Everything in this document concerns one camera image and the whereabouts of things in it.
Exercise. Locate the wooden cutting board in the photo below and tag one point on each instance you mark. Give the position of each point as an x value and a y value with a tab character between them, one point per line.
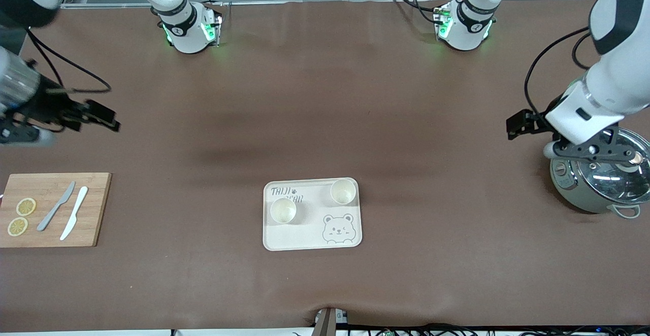
51	234

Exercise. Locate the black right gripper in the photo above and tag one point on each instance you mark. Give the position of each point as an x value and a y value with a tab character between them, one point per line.
51	106

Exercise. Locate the camera mounting post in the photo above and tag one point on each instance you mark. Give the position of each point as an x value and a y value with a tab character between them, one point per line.
326	323

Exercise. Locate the glass pot lid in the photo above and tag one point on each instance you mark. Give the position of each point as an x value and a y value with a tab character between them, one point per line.
609	183

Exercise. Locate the white IKEA cup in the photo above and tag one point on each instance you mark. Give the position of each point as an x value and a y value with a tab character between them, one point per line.
283	210
343	191

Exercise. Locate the brown table cover mat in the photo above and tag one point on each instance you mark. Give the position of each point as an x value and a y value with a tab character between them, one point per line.
325	97

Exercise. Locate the small metal clamp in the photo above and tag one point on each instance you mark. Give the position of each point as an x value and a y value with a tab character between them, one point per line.
341	317

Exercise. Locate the cream bear print tray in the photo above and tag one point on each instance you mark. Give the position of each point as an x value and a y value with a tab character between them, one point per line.
304	232

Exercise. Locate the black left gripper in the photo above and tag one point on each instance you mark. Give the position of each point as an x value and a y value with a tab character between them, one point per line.
534	122

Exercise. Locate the lemon slice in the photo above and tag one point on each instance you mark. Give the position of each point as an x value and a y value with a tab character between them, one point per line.
26	206
18	226

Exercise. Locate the white plastic knife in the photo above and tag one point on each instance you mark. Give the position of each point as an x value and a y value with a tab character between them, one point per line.
76	209

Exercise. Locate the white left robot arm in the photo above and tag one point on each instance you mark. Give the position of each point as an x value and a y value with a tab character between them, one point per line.
614	87

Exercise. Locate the sage green cooking pot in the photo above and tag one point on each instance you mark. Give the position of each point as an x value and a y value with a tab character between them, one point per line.
569	189

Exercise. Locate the gray plastic knife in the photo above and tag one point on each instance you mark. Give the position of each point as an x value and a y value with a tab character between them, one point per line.
56	206

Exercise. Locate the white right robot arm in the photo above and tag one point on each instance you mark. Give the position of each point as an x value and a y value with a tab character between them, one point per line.
185	31

